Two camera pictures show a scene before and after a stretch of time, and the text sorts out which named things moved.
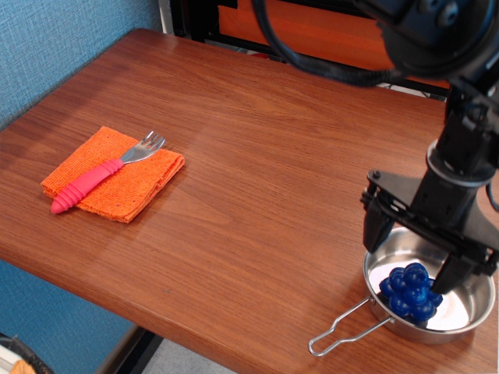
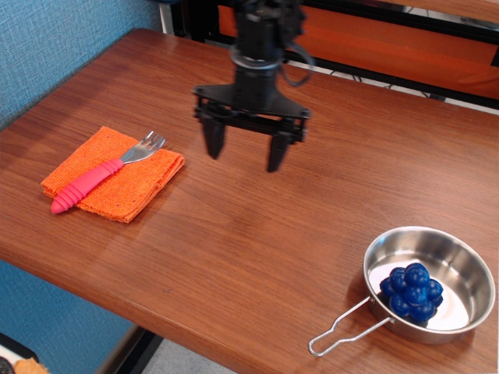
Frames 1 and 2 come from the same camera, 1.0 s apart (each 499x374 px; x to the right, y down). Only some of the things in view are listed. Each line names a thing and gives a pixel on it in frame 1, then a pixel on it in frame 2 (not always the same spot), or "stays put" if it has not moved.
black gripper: [440, 207] -> [253, 101]
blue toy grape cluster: [409, 292] stays put
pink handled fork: [86, 185] stays put
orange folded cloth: [122, 196] stays put
